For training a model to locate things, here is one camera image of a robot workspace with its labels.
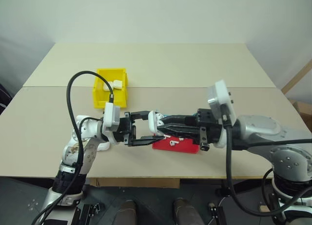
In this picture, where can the yellow plastic bin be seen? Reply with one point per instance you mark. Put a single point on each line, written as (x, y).
(120, 98)

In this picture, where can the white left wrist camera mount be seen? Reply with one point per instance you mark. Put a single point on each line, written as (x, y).
(111, 115)

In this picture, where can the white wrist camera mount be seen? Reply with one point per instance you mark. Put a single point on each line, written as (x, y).
(111, 115)
(225, 95)

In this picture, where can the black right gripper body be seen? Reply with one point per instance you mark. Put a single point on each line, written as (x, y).
(209, 133)

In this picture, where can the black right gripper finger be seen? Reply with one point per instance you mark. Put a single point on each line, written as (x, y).
(180, 120)
(180, 131)

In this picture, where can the black floor bracket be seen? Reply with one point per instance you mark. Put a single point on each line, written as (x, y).
(215, 210)
(89, 211)

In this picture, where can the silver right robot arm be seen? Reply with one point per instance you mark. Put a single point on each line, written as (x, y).
(263, 129)

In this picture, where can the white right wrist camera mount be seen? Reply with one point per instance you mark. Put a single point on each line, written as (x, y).
(225, 95)

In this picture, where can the light wooden frame beam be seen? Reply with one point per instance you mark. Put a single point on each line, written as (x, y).
(296, 78)

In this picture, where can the red brick-pattern tray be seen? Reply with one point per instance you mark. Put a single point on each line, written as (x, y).
(180, 148)

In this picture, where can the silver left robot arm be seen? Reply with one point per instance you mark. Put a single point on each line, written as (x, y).
(70, 149)

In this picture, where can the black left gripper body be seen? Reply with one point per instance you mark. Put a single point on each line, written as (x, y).
(122, 127)

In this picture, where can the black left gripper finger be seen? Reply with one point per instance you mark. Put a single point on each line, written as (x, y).
(141, 115)
(143, 140)

